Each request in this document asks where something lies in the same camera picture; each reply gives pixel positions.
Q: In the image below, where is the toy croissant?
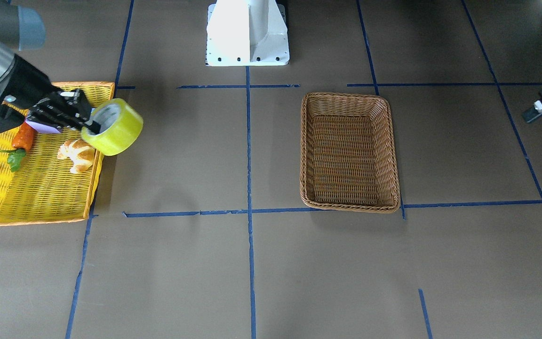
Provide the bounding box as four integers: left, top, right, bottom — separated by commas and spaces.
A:
56, 138, 96, 174

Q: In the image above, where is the toy carrot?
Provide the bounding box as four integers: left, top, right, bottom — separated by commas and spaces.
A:
0, 122, 36, 172

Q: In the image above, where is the purple foam block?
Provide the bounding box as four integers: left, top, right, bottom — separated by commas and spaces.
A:
24, 118, 64, 134

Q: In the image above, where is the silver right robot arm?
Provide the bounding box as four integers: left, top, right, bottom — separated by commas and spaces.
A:
0, 0, 101, 134

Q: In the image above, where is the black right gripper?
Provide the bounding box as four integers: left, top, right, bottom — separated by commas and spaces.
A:
0, 56, 101, 134

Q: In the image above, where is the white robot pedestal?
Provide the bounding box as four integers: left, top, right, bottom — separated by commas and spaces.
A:
205, 0, 290, 67

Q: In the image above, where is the brown wicker basket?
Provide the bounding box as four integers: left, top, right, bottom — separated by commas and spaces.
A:
299, 92, 401, 214

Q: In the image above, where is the yellow tape roll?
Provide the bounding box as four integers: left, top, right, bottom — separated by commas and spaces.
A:
81, 98, 143, 156

